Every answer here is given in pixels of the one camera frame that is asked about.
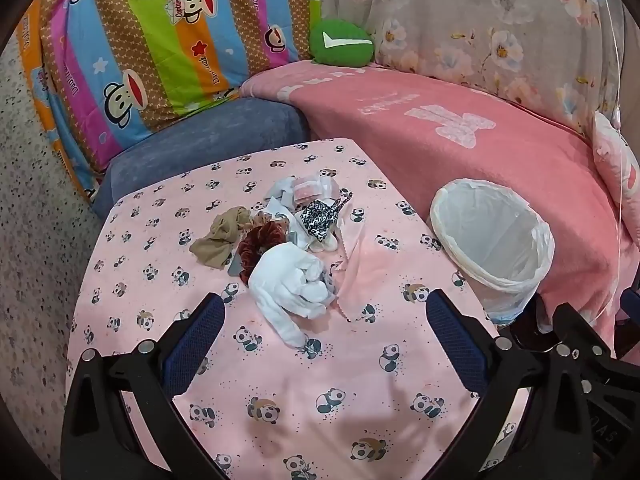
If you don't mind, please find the tan stocking cloth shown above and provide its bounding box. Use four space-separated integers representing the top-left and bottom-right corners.
189 206 252 269

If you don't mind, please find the white grey sock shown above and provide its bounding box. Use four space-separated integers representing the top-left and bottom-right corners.
248 243 335 348

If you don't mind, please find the dark red scrunchie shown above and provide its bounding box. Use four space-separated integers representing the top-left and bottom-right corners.
238 221 288 285

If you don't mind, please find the white cloth glove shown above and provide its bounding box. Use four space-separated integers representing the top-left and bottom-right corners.
292 200 340 252

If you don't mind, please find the white printed packet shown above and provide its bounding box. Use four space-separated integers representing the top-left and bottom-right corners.
262 197 299 244

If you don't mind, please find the black white patterned scrunchie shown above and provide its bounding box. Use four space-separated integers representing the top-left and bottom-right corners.
298 192 352 242

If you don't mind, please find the pink white sock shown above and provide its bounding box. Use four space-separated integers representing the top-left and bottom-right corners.
292 174 340 206

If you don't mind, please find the white lined trash bin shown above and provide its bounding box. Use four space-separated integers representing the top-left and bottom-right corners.
430 179 555 325

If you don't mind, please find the pink white small pillow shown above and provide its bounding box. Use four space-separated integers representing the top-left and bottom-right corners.
591 112 640 245

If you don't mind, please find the pink panda print sheet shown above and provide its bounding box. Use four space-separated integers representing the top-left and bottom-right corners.
67 139 485 479

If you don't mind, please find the pink towel blanket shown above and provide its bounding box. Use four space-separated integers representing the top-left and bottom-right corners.
241 61 639 342

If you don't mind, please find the grey floral quilt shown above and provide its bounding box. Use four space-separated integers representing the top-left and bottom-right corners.
321 0 625 136

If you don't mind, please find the blue grey cushion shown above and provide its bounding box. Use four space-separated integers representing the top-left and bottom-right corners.
93 98 310 220

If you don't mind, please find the green round cushion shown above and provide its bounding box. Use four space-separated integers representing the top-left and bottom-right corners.
309 20 374 68

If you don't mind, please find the colourful striped monkey quilt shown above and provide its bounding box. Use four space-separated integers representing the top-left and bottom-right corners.
16 0 321 200

